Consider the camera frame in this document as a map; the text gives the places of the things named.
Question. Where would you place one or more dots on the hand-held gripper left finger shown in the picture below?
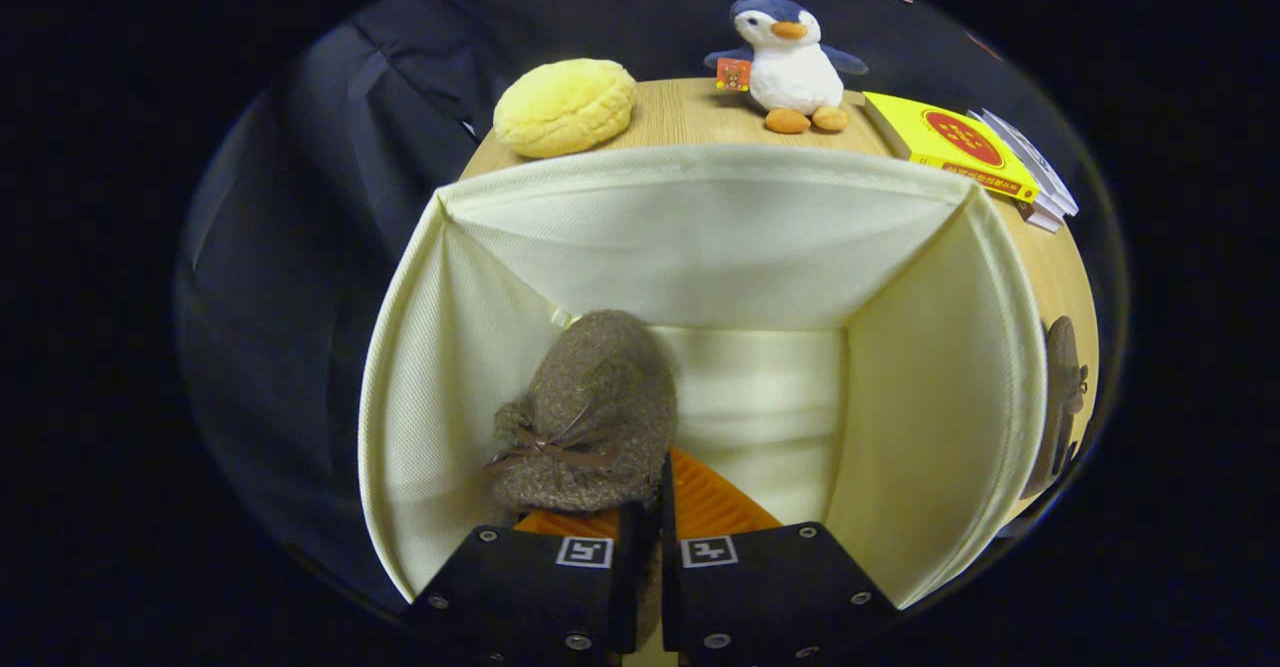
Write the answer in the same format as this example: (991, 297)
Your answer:
(520, 587)

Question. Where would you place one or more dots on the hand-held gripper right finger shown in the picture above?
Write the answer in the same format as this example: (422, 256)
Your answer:
(770, 587)

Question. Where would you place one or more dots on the brown fuzzy shoe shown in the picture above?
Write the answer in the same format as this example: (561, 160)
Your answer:
(600, 397)
(1060, 407)

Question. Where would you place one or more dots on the cream fabric storage box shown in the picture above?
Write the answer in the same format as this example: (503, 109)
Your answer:
(750, 247)

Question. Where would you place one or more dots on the yellow book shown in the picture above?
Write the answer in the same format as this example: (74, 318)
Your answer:
(945, 142)

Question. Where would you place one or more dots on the yellow round plush cushion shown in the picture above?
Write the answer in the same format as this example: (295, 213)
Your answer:
(565, 107)

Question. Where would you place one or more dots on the white illustrated book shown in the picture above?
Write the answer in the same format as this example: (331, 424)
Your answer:
(1040, 169)

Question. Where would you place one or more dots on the penguin plush toy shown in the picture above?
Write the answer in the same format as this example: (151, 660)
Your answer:
(795, 72)

